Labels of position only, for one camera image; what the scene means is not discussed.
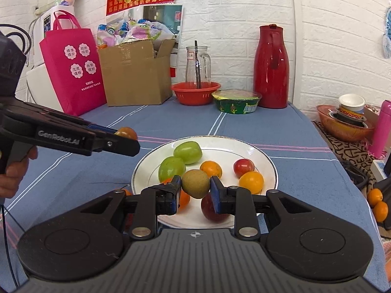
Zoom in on red-yellow plum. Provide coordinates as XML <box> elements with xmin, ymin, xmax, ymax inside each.
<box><xmin>115</xmin><ymin>127</ymin><xmax>138</xmax><ymax>141</ymax></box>

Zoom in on large orange mandarin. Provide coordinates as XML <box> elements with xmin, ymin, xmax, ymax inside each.
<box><xmin>162</xmin><ymin>178</ymin><xmax>191</xmax><ymax>212</ymax></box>

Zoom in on dark red plum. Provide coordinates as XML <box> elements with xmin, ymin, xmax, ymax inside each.
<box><xmin>201</xmin><ymin>192</ymin><xmax>231</xmax><ymax>223</ymax></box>

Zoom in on yellow-orange small citrus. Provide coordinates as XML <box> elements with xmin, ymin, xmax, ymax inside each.
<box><xmin>239</xmin><ymin>171</ymin><xmax>264</xmax><ymax>194</ymax></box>

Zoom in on green fruit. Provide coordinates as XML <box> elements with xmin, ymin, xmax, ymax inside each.
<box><xmin>174</xmin><ymin>141</ymin><xmax>203</xmax><ymax>165</ymax></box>
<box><xmin>158</xmin><ymin>156</ymin><xmax>186</xmax><ymax>183</ymax></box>

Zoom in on small red tomato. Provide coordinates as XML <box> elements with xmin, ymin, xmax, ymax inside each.
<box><xmin>233</xmin><ymin>159</ymin><xmax>255</xmax><ymax>178</ymax></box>

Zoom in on small orange mandarin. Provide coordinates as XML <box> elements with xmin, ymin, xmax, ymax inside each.
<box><xmin>199</xmin><ymin>161</ymin><xmax>223</xmax><ymax>178</ymax></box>

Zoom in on person's left hand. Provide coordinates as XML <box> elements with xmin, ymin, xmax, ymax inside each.
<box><xmin>0</xmin><ymin>146</ymin><xmax>38</xmax><ymax>199</ymax></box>

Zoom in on white ceramic plate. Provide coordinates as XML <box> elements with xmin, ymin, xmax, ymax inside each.
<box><xmin>131</xmin><ymin>136</ymin><xmax>278</xmax><ymax>229</ymax></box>

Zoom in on orange with stem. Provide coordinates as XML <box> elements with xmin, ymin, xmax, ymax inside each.
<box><xmin>113</xmin><ymin>202</ymin><xmax>133</xmax><ymax>233</ymax></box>

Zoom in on cardboard box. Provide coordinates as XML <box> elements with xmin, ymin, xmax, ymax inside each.
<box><xmin>98</xmin><ymin>39</ymin><xmax>175</xmax><ymax>106</ymax></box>

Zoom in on pink tote bag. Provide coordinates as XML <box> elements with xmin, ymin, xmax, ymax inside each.
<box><xmin>40</xmin><ymin>11</ymin><xmax>107</xmax><ymax>116</ymax></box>

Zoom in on blue striped tablecloth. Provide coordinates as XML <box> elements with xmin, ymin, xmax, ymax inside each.
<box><xmin>0</xmin><ymin>95</ymin><xmax>389</xmax><ymax>293</ymax></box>

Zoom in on red plastic basket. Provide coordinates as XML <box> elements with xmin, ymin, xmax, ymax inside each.
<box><xmin>171</xmin><ymin>82</ymin><xmax>221</xmax><ymax>106</ymax></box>

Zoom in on green foil bowl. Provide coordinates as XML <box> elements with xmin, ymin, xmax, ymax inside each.
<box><xmin>211</xmin><ymin>89</ymin><xmax>262</xmax><ymax>115</ymax></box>

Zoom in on floral cloth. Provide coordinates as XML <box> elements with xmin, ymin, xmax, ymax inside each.
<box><xmin>97</xmin><ymin>19</ymin><xmax>176</xmax><ymax>50</ymax></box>

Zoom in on black spoon in pitcher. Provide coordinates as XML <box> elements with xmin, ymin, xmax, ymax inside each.
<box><xmin>194</xmin><ymin>40</ymin><xmax>201</xmax><ymax>89</ymax></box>

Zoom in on glass pitcher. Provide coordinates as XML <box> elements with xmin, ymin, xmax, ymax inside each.
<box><xmin>185</xmin><ymin>46</ymin><xmax>211</xmax><ymax>89</ymax></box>

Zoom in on red thermos jug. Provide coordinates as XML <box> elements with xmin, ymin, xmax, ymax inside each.
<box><xmin>253</xmin><ymin>24</ymin><xmax>290</xmax><ymax>109</ymax></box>

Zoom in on oranges on side shelf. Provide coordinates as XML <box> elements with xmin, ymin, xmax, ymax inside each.
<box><xmin>367</xmin><ymin>188</ymin><xmax>388</xmax><ymax>223</ymax></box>

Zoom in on stacked bowls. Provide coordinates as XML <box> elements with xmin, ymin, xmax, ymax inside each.
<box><xmin>329</xmin><ymin>107</ymin><xmax>368</xmax><ymax>128</ymax></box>

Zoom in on pink bottle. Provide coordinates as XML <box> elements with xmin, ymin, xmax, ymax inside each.
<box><xmin>369</xmin><ymin>100</ymin><xmax>391</xmax><ymax>159</ymax></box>

